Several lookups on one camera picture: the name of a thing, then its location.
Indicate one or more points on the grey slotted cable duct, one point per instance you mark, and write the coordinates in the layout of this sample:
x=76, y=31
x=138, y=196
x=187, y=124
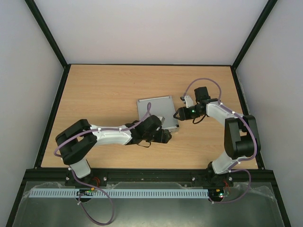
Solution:
x=120, y=193

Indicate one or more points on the aluminium poker case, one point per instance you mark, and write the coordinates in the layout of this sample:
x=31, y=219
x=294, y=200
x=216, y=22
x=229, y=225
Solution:
x=161, y=107

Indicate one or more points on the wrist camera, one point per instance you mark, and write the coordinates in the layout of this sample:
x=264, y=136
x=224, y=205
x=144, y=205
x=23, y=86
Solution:
x=187, y=100
x=162, y=119

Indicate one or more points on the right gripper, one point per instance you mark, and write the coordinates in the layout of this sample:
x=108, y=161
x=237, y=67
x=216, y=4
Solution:
x=180, y=113

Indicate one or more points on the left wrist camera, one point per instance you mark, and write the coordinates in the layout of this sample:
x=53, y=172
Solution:
x=162, y=119

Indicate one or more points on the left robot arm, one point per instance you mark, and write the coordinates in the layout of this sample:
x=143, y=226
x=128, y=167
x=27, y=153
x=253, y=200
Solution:
x=74, y=143

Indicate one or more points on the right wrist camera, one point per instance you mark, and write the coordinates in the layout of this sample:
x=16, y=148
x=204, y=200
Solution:
x=187, y=100

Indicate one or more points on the black frame rail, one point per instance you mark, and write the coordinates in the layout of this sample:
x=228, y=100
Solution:
x=105, y=176

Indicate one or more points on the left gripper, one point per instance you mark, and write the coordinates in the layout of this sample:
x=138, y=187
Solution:
x=162, y=137

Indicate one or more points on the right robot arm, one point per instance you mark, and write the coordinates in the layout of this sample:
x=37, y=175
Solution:
x=241, y=140

